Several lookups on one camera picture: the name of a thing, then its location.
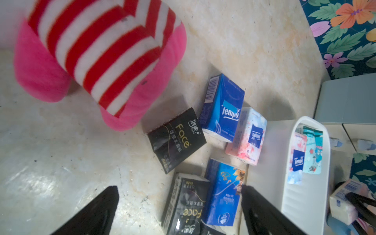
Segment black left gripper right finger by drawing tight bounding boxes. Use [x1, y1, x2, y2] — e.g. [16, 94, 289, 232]
[241, 186, 304, 235]

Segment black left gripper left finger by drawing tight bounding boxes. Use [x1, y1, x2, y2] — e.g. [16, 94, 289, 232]
[53, 186, 119, 235]

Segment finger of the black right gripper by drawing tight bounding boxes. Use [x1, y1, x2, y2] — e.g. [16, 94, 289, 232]
[345, 193, 376, 228]

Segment white plastic storage box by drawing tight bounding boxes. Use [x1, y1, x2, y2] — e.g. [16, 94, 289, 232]
[246, 116, 331, 235]

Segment blue floral tissue pack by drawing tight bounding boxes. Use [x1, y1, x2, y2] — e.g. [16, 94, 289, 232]
[203, 159, 245, 226]

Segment teal cartoon tissue pack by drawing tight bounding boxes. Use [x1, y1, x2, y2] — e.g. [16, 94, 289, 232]
[303, 126, 323, 174]

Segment pink floral Tempo tissue pack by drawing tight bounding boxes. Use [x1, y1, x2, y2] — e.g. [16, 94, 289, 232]
[225, 107, 267, 166]

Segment black Face tissue pack middle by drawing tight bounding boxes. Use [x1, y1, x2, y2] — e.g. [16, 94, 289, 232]
[200, 221, 226, 235]

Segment black face tissue pack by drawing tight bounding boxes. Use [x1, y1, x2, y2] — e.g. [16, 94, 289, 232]
[162, 173, 210, 235]
[147, 108, 207, 174]
[200, 221, 226, 235]

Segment black Face tissue pack left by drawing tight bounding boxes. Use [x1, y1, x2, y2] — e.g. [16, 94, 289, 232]
[162, 173, 210, 235]

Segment pale blue mini drawer chest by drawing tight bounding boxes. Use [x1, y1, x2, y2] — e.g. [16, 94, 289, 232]
[314, 73, 376, 155]

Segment black Face tissue pack upper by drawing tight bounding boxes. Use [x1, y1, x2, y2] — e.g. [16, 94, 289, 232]
[147, 108, 207, 174]

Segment dark blue Tempo tissue pack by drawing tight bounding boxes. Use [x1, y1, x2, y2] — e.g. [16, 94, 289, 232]
[199, 73, 245, 143]

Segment pink white striped plush toy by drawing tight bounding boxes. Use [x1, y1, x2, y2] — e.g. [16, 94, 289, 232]
[14, 1, 187, 131]

